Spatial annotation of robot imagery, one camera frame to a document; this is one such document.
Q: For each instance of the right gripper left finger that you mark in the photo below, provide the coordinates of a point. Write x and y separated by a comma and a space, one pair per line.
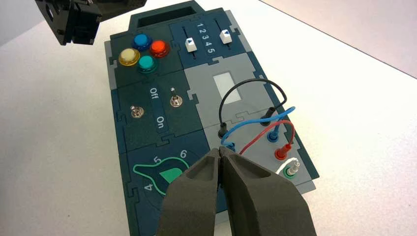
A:
190, 202

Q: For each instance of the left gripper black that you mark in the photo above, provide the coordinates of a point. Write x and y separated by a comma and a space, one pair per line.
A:
75, 19

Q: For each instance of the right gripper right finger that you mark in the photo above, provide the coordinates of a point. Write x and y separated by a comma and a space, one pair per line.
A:
260, 205

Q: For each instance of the silver toggle switch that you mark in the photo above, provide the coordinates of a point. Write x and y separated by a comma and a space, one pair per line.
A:
175, 100
137, 112

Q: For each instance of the blue push button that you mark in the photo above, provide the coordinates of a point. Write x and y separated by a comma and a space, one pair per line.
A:
141, 40

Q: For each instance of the yellow push button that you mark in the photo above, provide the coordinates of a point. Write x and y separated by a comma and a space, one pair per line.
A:
129, 57

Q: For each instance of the red push button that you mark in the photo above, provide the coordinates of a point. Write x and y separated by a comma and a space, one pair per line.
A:
159, 48

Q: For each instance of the teal push button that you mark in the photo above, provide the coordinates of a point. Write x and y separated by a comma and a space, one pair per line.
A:
147, 64

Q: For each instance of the blue grey control box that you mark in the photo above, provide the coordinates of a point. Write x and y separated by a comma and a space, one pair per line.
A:
182, 130

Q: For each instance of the white slider knob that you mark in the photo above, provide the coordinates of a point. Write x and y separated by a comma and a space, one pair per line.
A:
191, 44
225, 36

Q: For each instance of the white display window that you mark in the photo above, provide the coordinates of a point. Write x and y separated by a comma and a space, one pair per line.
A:
227, 87

